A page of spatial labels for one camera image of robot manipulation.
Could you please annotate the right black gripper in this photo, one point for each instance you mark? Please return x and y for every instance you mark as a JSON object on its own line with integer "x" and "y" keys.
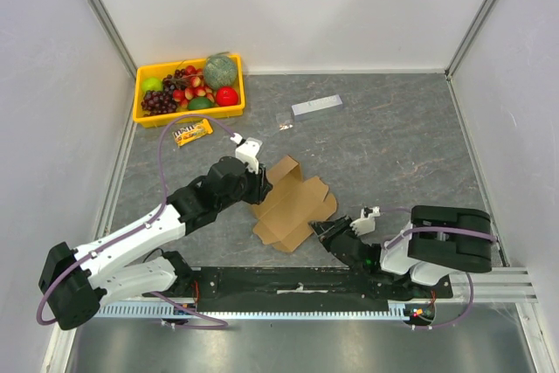
{"x": 334, "y": 233}

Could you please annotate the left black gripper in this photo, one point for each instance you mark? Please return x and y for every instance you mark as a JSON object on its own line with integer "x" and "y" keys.
{"x": 261, "y": 185}

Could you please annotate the brown cardboard box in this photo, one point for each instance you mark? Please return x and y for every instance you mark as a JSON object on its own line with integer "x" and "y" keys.
{"x": 294, "y": 202}

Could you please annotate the small clear plastic bag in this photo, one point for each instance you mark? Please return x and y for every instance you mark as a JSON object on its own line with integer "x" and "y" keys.
{"x": 284, "y": 121}

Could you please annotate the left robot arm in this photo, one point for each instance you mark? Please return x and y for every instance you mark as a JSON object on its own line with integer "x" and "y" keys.
{"x": 77, "y": 282}

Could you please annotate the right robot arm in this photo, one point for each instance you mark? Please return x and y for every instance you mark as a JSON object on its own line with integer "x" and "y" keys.
{"x": 436, "y": 242}

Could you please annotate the yellow plastic bin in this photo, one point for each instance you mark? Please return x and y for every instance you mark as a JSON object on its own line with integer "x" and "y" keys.
{"x": 160, "y": 71}

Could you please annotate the yellow candy packet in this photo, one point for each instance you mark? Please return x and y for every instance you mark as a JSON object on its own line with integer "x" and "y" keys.
{"x": 192, "y": 132}

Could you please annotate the red apple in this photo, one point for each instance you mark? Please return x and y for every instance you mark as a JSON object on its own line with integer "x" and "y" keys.
{"x": 227, "y": 96}

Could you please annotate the grey slim carton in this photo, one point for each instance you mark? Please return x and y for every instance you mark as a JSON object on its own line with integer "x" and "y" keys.
{"x": 309, "y": 107}

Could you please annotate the green avocado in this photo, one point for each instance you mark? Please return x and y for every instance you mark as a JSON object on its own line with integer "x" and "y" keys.
{"x": 200, "y": 103}

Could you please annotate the red cherry cluster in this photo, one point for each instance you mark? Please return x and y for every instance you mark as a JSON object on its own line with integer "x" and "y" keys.
{"x": 186, "y": 84}

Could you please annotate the green netted melon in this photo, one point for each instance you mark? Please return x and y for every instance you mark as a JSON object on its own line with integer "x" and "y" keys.
{"x": 219, "y": 71}

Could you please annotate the dark purple grape bunch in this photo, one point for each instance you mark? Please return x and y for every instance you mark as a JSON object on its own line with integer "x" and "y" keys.
{"x": 158, "y": 102}

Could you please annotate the green apple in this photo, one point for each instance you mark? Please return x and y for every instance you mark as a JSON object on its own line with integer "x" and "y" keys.
{"x": 151, "y": 85}

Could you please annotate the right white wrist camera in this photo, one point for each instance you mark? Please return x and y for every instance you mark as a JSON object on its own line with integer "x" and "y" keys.
{"x": 366, "y": 223}

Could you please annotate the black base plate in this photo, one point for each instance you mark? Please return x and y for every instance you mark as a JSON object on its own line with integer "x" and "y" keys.
{"x": 219, "y": 283}

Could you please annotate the slotted cable duct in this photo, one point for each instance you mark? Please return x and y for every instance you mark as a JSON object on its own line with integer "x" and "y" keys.
{"x": 281, "y": 307}

